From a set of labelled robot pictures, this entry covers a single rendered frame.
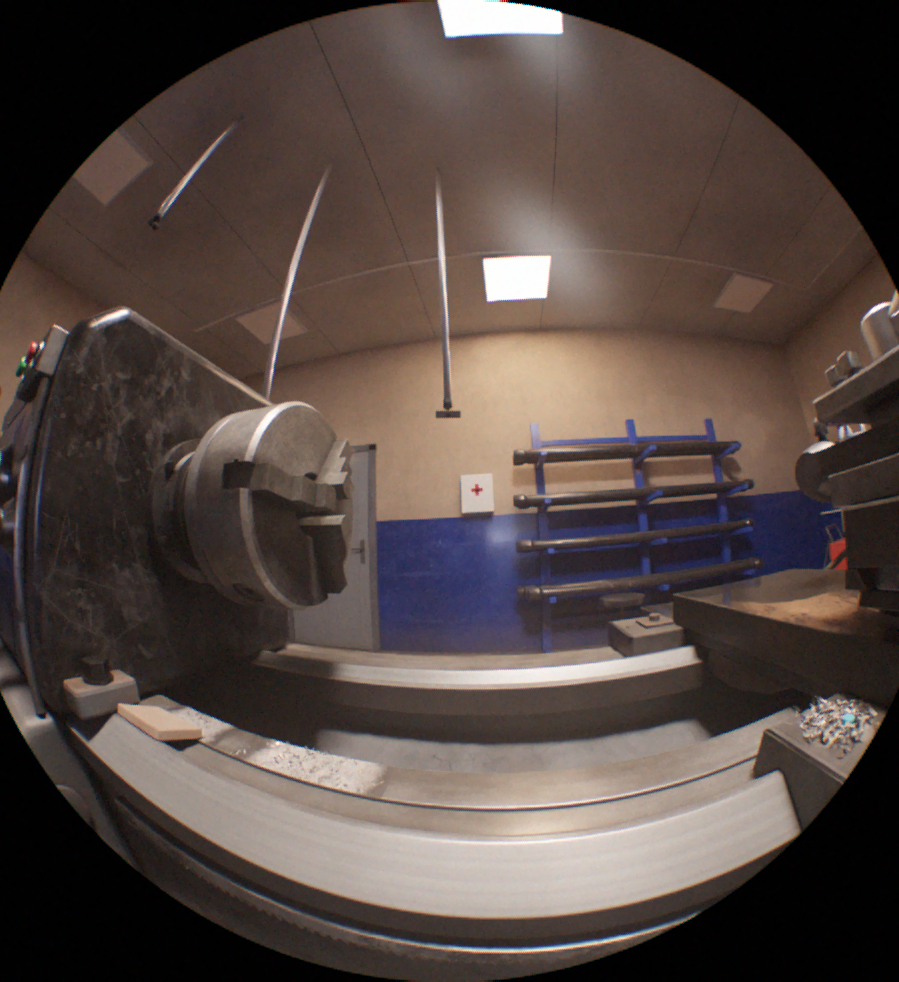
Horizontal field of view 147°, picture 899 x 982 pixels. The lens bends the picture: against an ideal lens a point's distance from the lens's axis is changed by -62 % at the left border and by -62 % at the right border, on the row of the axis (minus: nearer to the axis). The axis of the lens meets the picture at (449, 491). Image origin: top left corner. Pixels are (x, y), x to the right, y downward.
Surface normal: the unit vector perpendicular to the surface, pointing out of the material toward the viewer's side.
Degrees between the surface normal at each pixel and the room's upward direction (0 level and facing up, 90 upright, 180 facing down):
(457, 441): 90
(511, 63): 180
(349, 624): 90
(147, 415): 90
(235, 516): 100
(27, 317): 90
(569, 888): 36
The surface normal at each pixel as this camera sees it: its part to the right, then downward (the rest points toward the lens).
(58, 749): 0.99, -0.06
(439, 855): -0.12, -0.89
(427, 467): -0.15, -0.16
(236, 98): 0.04, 0.99
